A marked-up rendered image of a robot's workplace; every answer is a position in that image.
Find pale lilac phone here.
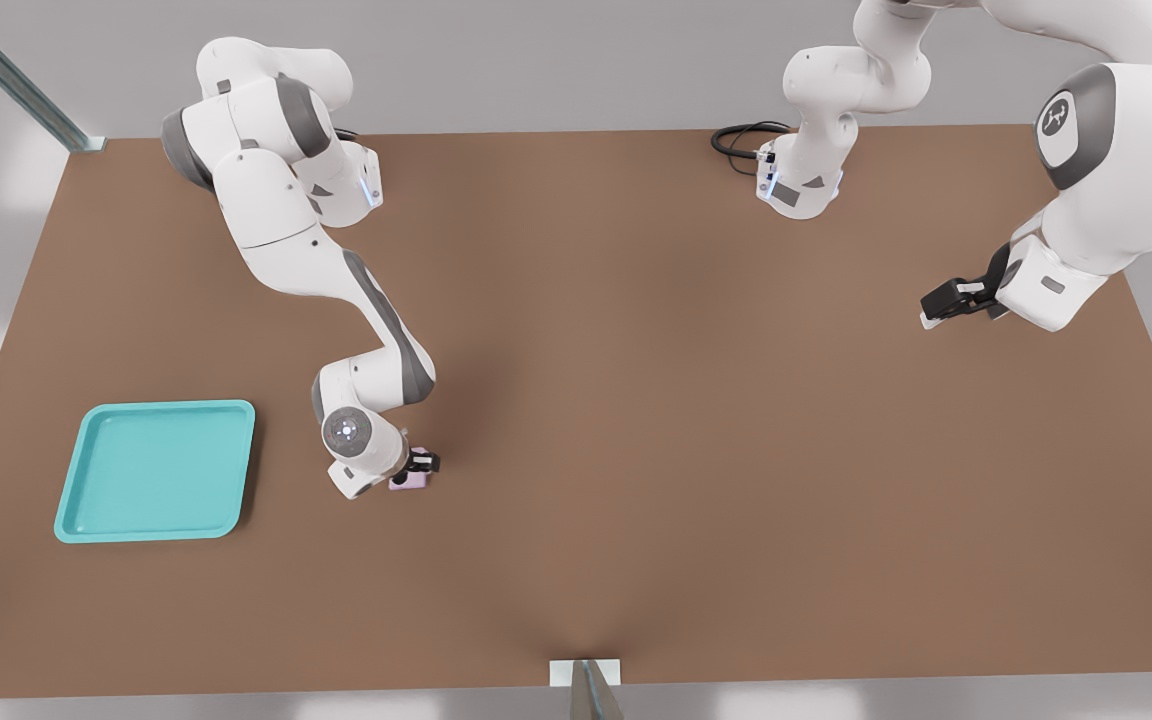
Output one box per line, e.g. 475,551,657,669
389,447,430,492

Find pale blue-green tray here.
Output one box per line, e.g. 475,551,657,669
54,400,257,544

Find black cable loop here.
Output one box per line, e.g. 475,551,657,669
711,121,793,177

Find silver frame post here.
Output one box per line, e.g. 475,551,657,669
0,0,107,154
549,659,625,720

